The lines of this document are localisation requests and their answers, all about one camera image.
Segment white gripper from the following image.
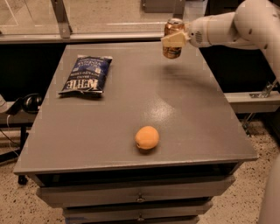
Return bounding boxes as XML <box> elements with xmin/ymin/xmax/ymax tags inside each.
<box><xmin>161</xmin><ymin>16</ymin><xmax>213</xmax><ymax>48</ymax></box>

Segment orange soda can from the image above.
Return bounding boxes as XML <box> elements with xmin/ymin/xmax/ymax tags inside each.
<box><xmin>161</xmin><ymin>18</ymin><xmax>186</xmax><ymax>59</ymax></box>

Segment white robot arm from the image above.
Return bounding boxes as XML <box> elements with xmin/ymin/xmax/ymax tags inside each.
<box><xmin>191</xmin><ymin>0</ymin><xmax>280</xmax><ymax>224</ymax></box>

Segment blue Kettle chips bag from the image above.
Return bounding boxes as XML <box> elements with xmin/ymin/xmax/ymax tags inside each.
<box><xmin>59</xmin><ymin>55</ymin><xmax>113</xmax><ymax>95</ymax></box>

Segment orange fruit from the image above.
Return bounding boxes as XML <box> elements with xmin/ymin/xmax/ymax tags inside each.
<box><xmin>135</xmin><ymin>126</ymin><xmax>159</xmax><ymax>150</ymax></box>

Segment grey drawer cabinet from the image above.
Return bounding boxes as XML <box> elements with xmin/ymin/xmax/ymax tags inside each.
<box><xmin>14</xmin><ymin>42</ymin><xmax>257</xmax><ymax>224</ymax></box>

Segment black headphones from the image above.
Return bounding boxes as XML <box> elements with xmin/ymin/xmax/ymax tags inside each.
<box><xmin>6</xmin><ymin>94</ymin><xmax>43</xmax><ymax>116</ymax></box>

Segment top drawer knob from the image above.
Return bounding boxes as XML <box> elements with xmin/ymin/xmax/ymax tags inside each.
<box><xmin>136</xmin><ymin>193</ymin><xmax>145</xmax><ymax>203</ymax></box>

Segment drawer knob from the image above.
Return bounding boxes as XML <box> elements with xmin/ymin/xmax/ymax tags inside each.
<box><xmin>136</xmin><ymin>193</ymin><xmax>145</xmax><ymax>203</ymax></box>
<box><xmin>136</xmin><ymin>214</ymin><xmax>145</xmax><ymax>222</ymax></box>

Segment grey drawer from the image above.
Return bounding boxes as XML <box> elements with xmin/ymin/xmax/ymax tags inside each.
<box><xmin>37</xmin><ymin>175</ymin><xmax>235</xmax><ymax>207</ymax></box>
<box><xmin>63</xmin><ymin>201</ymin><xmax>213</xmax><ymax>223</ymax></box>

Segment top grey drawer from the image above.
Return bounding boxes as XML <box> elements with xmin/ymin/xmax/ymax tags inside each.
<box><xmin>37</xmin><ymin>175</ymin><xmax>235</xmax><ymax>207</ymax></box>

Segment black stand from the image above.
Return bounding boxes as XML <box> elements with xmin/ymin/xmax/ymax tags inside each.
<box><xmin>0</xmin><ymin>123</ymin><xmax>33</xmax><ymax>186</ymax></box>

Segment right metal railing post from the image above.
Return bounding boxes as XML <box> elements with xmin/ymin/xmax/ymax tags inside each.
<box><xmin>172</xmin><ymin>0</ymin><xmax>186</xmax><ymax>20</ymax></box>

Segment metal railing post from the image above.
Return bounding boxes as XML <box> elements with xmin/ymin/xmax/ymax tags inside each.
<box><xmin>51</xmin><ymin>0</ymin><xmax>72</xmax><ymax>39</ymax></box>
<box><xmin>172</xmin><ymin>0</ymin><xmax>186</xmax><ymax>20</ymax></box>

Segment metal window rail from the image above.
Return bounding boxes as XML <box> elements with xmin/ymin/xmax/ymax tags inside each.
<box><xmin>0</xmin><ymin>32</ymin><xmax>163</xmax><ymax>45</ymax></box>

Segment left metal railing post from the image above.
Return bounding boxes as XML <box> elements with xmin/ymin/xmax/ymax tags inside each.
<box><xmin>51</xmin><ymin>0</ymin><xmax>72</xmax><ymax>39</ymax></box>

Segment white cable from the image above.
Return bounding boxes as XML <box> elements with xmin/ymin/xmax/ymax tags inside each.
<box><xmin>5</xmin><ymin>114</ymin><xmax>21</xmax><ymax>158</ymax></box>

